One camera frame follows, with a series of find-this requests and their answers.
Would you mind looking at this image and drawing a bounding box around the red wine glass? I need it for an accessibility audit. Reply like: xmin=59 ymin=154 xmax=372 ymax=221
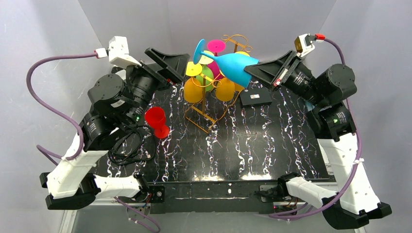
xmin=144 ymin=107 xmax=170 ymax=139

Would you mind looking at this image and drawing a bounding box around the blue wine glass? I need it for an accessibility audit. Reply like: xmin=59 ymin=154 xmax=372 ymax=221
xmin=193 ymin=39 xmax=259 ymax=83

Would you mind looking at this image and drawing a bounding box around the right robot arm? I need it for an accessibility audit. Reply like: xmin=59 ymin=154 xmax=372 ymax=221
xmin=244 ymin=51 xmax=392 ymax=230

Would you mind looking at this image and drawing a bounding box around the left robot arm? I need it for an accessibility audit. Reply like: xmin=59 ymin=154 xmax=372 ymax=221
xmin=40 ymin=48 xmax=189 ymax=210

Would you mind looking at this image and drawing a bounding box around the green wine glass pale base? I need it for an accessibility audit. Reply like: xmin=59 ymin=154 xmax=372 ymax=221
xmin=194 ymin=50 xmax=216 ymax=92

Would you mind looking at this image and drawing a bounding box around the magenta wine glass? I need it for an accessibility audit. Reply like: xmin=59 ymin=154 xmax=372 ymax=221
xmin=207 ymin=39 xmax=226 ymax=80

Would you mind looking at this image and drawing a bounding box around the orange glass yellow base left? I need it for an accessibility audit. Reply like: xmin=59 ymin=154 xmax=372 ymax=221
xmin=183 ymin=62 xmax=202 ymax=103

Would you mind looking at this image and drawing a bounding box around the orange glass yellow base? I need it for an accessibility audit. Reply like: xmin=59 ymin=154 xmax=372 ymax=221
xmin=215 ymin=71 xmax=235 ymax=101
xmin=183 ymin=62 xmax=202 ymax=103
xmin=234 ymin=52 xmax=254 ymax=88

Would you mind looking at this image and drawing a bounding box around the black flat box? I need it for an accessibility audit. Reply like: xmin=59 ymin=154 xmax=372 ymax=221
xmin=240 ymin=87 xmax=273 ymax=108

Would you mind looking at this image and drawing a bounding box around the orange glass yellow base rear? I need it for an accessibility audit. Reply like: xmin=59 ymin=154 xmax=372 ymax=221
xmin=234 ymin=52 xmax=254 ymax=88

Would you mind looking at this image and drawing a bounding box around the orange glass yellow base middle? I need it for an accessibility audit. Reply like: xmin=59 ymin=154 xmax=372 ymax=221
xmin=215 ymin=71 xmax=235 ymax=101

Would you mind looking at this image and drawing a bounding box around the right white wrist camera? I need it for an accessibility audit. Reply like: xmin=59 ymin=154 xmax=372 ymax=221
xmin=294 ymin=33 xmax=326 ymax=58

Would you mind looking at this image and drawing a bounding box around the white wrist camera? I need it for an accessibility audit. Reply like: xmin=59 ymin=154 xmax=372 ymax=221
xmin=294 ymin=33 xmax=326 ymax=58
xmin=94 ymin=36 xmax=142 ymax=69

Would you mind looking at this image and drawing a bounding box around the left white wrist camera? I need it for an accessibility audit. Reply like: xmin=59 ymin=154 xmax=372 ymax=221
xmin=94 ymin=36 xmax=142 ymax=69

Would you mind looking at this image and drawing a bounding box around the gold wire glass rack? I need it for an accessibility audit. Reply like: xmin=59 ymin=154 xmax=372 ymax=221
xmin=184 ymin=34 xmax=253 ymax=133

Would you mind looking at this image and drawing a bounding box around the black coiled cable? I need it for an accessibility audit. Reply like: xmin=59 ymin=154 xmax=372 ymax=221
xmin=107 ymin=123 xmax=157 ymax=166

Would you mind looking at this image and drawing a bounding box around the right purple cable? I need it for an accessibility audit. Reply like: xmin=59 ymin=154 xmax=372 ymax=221
xmin=269 ymin=37 xmax=364 ymax=222

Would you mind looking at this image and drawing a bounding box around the purple cable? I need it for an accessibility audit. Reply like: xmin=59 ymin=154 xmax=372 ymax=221
xmin=25 ymin=53 xmax=162 ymax=233
xmin=269 ymin=37 xmax=364 ymax=222

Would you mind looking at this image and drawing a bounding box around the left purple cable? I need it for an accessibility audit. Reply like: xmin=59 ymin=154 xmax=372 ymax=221
xmin=25 ymin=53 xmax=162 ymax=233

